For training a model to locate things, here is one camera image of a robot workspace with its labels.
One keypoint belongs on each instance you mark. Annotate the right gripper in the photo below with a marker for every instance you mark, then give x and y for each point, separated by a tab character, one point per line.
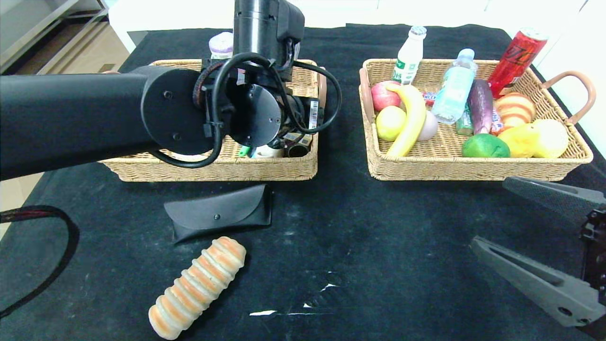
593	246

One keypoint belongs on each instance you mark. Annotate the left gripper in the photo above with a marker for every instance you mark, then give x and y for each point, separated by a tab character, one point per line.
314	115

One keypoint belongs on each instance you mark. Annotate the yellow banana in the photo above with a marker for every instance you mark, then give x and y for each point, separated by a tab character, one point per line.
412	118

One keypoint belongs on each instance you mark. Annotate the black glasses case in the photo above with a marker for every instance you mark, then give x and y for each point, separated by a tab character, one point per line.
222	213

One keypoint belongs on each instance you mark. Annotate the clear water bottle blue cap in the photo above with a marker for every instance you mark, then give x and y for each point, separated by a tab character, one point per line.
454	90

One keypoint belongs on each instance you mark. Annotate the ridged bread loaf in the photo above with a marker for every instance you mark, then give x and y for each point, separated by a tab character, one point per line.
199	284

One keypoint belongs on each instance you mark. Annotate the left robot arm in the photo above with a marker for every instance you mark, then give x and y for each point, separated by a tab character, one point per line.
94	113

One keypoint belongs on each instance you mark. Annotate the dark cup in basket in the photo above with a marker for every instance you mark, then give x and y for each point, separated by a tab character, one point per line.
298	150

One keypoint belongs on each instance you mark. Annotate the wicker basket with household items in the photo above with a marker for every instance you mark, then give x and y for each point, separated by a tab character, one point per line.
265	168

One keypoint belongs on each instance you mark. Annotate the wicker basket with food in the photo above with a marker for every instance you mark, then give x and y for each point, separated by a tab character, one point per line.
450	167

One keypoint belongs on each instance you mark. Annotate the small cream cup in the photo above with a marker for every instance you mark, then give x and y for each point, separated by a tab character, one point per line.
270	151

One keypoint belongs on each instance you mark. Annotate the red apple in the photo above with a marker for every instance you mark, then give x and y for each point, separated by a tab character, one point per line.
381	97

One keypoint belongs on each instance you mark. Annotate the small yellow lemon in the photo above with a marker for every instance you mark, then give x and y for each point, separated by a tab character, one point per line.
388	124

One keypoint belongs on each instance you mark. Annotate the black table cloth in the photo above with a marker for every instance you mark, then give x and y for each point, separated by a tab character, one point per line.
341	213

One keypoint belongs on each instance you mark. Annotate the large yellow lemon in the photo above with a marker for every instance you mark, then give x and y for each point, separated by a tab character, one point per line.
553	138

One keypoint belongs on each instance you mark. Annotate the yellow mango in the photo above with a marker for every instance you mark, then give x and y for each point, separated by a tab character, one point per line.
518	142

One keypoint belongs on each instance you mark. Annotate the green lime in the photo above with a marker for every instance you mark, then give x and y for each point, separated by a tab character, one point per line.
483	147

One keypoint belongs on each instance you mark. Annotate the white yogurt drink bottle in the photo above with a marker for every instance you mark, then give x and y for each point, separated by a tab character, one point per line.
409	52

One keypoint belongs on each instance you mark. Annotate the purple lid jar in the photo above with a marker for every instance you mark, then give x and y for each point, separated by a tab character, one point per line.
221	45

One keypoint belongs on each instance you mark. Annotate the pale pink round fruit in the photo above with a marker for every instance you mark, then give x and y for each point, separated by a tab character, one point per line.
430	127

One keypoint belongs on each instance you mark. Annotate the red chewy candy bar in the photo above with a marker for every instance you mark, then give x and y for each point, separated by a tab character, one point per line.
430	98

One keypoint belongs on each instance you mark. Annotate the orange snack packet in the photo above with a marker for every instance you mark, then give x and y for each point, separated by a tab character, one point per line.
497	124

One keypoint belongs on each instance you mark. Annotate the croissant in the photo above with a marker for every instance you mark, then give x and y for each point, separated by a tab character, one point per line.
515	110

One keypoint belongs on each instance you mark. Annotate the green gum pack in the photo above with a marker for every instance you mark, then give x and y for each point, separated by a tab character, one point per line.
465	124

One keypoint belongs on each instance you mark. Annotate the purple eggplant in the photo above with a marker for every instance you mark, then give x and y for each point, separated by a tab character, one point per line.
480	104

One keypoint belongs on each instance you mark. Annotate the red drink can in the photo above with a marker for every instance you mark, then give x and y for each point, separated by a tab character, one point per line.
516	60

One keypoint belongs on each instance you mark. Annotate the white cabinet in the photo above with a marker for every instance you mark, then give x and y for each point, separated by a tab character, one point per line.
582	57

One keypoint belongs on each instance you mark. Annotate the white low bench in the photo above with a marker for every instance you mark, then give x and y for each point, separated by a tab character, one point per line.
137	21

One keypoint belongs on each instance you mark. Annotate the grey metal shelf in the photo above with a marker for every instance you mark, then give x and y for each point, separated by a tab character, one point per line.
28	28

